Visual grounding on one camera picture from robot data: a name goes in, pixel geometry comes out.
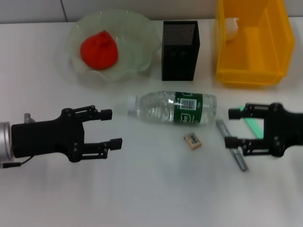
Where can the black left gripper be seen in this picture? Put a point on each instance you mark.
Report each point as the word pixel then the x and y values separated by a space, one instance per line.
pixel 47 138

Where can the white paper ball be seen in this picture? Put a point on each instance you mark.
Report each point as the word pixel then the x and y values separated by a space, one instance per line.
pixel 231 29

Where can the red-orange fruit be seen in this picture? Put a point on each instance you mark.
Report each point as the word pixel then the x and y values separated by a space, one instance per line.
pixel 98 52

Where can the pale green glass fruit plate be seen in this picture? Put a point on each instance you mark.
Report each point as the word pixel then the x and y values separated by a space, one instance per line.
pixel 132 47

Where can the yellow plastic bin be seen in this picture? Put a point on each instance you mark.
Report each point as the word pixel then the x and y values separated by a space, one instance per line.
pixel 255 59

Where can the beige eraser with barcode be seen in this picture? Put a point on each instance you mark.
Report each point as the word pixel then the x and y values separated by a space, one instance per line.
pixel 193 141

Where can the clear water bottle green label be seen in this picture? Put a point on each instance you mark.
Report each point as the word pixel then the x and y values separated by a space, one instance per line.
pixel 165 108

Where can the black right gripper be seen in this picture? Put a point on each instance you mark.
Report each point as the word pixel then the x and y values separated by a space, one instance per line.
pixel 284 130

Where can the grey pen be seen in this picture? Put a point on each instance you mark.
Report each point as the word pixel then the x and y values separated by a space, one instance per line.
pixel 241 160

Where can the mint green pen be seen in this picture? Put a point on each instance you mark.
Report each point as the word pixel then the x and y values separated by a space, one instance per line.
pixel 254 128

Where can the black mesh pen holder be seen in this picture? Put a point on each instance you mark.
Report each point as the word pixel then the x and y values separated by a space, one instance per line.
pixel 180 59

